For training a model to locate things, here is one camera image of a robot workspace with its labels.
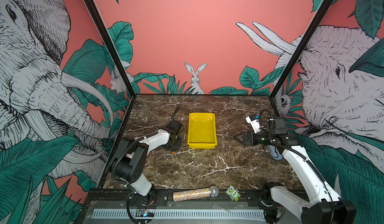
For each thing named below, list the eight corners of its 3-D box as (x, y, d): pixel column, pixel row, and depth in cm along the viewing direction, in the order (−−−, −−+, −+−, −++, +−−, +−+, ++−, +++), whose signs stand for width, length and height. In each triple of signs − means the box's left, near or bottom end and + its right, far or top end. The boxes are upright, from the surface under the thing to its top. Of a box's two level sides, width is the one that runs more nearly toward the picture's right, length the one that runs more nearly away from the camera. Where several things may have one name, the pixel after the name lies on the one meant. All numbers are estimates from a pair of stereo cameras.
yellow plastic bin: (187, 148, 93) (187, 143, 88) (189, 117, 109) (188, 111, 104) (217, 148, 94) (218, 143, 88) (214, 117, 110) (215, 111, 104)
